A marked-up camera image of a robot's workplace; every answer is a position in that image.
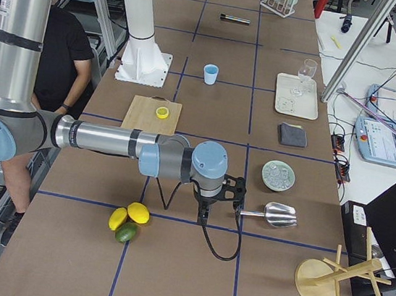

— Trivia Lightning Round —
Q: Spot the whole yellow lemon left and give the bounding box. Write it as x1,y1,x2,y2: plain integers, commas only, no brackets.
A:
108,207,128,231

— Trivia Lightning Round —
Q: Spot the dark grey folded cloth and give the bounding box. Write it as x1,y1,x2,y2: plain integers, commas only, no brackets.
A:
277,122,308,148

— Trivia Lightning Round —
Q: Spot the teach pendant tablet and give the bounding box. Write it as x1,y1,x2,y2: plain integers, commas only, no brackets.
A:
355,116,396,168
366,83,396,124

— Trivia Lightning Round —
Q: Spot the clear wine glass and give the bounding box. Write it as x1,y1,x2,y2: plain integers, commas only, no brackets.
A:
290,59,318,97

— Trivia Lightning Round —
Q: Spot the light blue plastic cup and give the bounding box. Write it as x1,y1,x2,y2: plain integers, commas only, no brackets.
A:
203,64,219,85

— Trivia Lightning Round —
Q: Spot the green bowl with ice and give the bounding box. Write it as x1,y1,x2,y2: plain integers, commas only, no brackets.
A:
261,160,295,192

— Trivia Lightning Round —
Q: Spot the bamboo cutting board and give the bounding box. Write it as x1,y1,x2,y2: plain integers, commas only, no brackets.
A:
120,96,182,135

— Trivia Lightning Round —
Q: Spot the seated person black shirt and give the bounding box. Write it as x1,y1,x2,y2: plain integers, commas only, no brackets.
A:
0,5,93,246

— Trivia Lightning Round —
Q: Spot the near teach pendant tablet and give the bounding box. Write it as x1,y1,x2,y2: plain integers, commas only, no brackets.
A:
355,116,396,168

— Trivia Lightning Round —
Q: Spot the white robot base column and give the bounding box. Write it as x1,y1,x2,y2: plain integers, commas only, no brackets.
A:
115,0,173,88

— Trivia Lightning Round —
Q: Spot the cream plastic tray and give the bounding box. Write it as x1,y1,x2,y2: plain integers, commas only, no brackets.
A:
274,73,319,120

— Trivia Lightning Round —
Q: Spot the metal ice scoop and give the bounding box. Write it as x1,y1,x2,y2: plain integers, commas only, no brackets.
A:
240,202,298,228

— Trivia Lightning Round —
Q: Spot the whole yellow lemon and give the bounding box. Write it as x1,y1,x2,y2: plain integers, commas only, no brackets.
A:
108,207,128,231
127,202,151,224

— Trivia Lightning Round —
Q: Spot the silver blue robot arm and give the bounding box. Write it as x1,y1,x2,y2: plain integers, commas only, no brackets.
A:
0,0,228,215

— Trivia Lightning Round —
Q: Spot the far teach pendant tablet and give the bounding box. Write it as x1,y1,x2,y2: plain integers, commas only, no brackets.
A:
366,83,396,124

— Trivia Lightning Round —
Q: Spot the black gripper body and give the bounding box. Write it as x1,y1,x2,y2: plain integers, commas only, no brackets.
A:
193,182,222,224

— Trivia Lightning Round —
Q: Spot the wooden mug tree stand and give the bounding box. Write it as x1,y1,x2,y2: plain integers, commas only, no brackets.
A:
294,227,391,296

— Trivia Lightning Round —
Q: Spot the aluminium frame post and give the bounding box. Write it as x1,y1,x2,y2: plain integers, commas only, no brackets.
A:
321,0,396,103

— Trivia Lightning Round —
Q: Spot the whole yellow lemon upper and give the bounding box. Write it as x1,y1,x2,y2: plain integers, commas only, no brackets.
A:
127,202,151,224

